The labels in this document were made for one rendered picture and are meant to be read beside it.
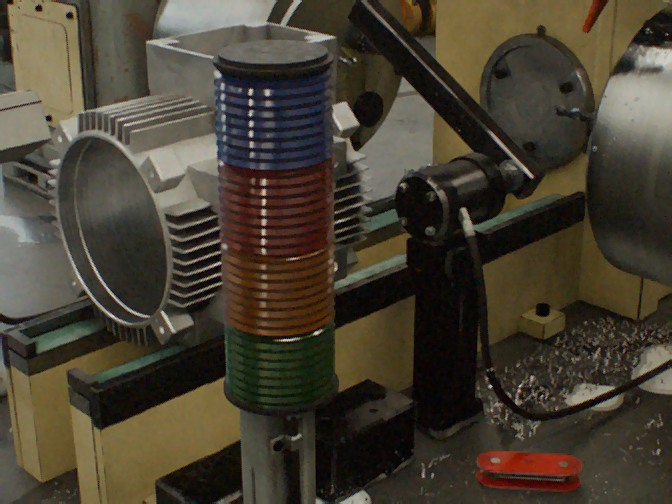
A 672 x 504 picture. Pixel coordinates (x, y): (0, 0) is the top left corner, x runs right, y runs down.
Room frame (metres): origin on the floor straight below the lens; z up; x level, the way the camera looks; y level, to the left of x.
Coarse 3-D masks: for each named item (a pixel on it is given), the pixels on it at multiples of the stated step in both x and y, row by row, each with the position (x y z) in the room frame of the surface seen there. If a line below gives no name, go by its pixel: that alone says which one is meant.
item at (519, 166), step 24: (360, 0) 1.12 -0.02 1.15; (360, 24) 1.12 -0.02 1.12; (384, 24) 1.10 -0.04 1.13; (384, 48) 1.10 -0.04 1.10; (408, 48) 1.08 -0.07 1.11; (408, 72) 1.08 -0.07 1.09; (432, 72) 1.06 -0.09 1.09; (432, 96) 1.05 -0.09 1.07; (456, 96) 1.04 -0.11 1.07; (456, 120) 1.03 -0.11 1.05; (480, 120) 1.02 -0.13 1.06; (480, 144) 1.01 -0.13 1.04; (504, 144) 1.00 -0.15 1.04; (528, 168) 0.98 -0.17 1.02; (528, 192) 0.98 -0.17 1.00
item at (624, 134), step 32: (640, 32) 0.97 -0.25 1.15; (640, 64) 0.93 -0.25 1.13; (608, 96) 0.93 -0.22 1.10; (640, 96) 0.91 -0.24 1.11; (608, 128) 0.92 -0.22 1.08; (640, 128) 0.90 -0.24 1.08; (608, 160) 0.91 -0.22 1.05; (640, 160) 0.89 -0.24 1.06; (608, 192) 0.91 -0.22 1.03; (640, 192) 0.89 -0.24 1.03; (608, 224) 0.92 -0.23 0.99; (640, 224) 0.89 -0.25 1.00; (608, 256) 0.94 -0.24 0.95; (640, 256) 0.91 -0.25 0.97
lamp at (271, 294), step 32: (224, 256) 0.56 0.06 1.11; (256, 256) 0.55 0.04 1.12; (288, 256) 0.55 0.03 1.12; (320, 256) 0.56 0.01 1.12; (224, 288) 0.57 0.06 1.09; (256, 288) 0.55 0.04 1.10; (288, 288) 0.55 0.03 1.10; (320, 288) 0.56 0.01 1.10; (256, 320) 0.55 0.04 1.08; (288, 320) 0.55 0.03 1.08; (320, 320) 0.56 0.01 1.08
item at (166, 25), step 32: (192, 0) 1.33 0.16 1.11; (224, 0) 1.30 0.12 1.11; (256, 0) 1.27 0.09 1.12; (288, 0) 1.27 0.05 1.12; (320, 0) 1.30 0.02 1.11; (352, 0) 1.33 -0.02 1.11; (384, 0) 1.37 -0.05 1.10; (160, 32) 1.35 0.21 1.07; (192, 32) 1.31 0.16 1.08; (320, 32) 1.30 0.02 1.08; (352, 32) 1.33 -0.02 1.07; (384, 64) 1.37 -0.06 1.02; (352, 96) 1.33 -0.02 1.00; (384, 96) 1.37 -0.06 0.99
